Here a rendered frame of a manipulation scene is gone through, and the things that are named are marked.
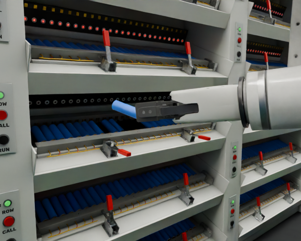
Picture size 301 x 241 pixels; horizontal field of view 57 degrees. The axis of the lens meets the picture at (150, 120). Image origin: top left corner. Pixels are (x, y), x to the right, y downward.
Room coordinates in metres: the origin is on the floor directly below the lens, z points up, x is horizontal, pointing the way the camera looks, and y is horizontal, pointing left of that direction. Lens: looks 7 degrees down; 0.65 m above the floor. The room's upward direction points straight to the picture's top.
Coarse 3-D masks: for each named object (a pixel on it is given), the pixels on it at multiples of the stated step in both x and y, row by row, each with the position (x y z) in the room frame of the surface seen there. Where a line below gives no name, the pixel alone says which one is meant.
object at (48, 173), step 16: (32, 112) 0.67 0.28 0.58; (48, 112) 0.69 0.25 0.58; (64, 112) 0.72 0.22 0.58; (224, 128) 0.89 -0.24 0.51; (32, 144) 0.55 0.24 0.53; (128, 144) 0.70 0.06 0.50; (144, 144) 0.72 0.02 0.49; (160, 144) 0.74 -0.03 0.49; (176, 144) 0.76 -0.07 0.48; (192, 144) 0.79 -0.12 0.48; (208, 144) 0.84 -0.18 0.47; (32, 160) 0.50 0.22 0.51; (48, 160) 0.56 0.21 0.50; (64, 160) 0.57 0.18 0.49; (80, 160) 0.59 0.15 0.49; (96, 160) 0.60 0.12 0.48; (112, 160) 0.62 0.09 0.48; (128, 160) 0.65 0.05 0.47; (144, 160) 0.69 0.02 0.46; (160, 160) 0.73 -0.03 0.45; (48, 176) 0.53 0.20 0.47; (64, 176) 0.55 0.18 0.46; (80, 176) 0.58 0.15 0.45; (96, 176) 0.61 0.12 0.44
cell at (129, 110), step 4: (116, 100) 0.50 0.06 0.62; (112, 104) 0.49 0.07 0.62; (116, 104) 0.49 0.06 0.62; (120, 104) 0.49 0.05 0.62; (124, 104) 0.49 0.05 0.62; (112, 108) 0.50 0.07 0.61; (116, 108) 0.49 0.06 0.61; (120, 108) 0.49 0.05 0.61; (124, 108) 0.48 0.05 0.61; (128, 108) 0.48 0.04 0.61; (132, 108) 0.48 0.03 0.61; (120, 112) 0.49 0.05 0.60; (124, 112) 0.48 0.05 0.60; (128, 112) 0.48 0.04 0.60; (132, 112) 0.48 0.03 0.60; (132, 116) 0.48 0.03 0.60
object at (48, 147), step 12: (120, 132) 0.70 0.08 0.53; (132, 132) 0.71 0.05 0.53; (144, 132) 0.73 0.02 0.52; (156, 132) 0.76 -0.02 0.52; (168, 132) 0.79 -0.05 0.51; (36, 144) 0.56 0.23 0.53; (48, 144) 0.57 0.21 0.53; (60, 144) 0.58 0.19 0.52; (72, 144) 0.60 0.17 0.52; (84, 144) 0.62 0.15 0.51; (96, 144) 0.64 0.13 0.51; (120, 144) 0.67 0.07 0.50; (48, 156) 0.56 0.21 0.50
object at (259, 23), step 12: (252, 0) 1.25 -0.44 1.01; (264, 0) 1.29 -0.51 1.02; (252, 12) 1.08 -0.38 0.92; (264, 12) 1.34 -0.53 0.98; (276, 12) 1.39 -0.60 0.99; (252, 24) 0.98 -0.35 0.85; (264, 24) 1.02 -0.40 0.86; (276, 24) 1.16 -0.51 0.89; (288, 24) 1.27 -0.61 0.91; (264, 36) 1.05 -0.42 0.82; (276, 36) 1.10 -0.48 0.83; (288, 36) 1.16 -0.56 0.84
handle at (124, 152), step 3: (111, 144) 0.62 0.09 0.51; (111, 147) 0.62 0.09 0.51; (114, 147) 0.62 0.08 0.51; (114, 150) 0.61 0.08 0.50; (117, 150) 0.60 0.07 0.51; (120, 150) 0.59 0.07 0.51; (123, 150) 0.59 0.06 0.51; (120, 153) 0.59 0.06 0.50; (123, 153) 0.58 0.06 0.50; (126, 153) 0.57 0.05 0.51; (129, 153) 0.58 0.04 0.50; (126, 156) 0.57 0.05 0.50
